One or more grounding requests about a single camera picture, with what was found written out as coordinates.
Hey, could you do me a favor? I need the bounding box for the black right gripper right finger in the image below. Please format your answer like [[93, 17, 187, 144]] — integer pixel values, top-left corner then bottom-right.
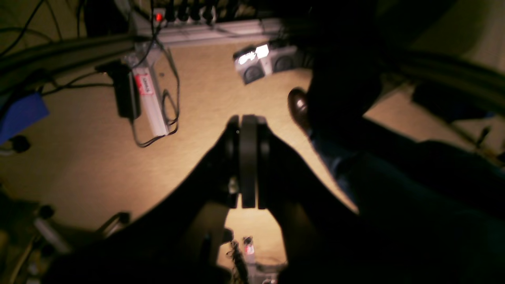
[[240, 114, 505, 284]]

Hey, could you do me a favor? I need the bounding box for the black power strip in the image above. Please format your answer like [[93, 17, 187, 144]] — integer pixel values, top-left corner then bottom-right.
[[152, 0, 218, 27]]

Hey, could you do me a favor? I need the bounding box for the grey power supply brick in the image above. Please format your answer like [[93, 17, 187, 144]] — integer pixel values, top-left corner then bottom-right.
[[124, 41, 169, 136]]

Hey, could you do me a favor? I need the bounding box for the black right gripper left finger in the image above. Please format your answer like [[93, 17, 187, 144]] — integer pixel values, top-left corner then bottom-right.
[[41, 116, 239, 284]]

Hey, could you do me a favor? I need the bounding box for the brown leather shoe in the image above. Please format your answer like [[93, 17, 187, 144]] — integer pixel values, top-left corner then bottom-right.
[[287, 88, 312, 137]]

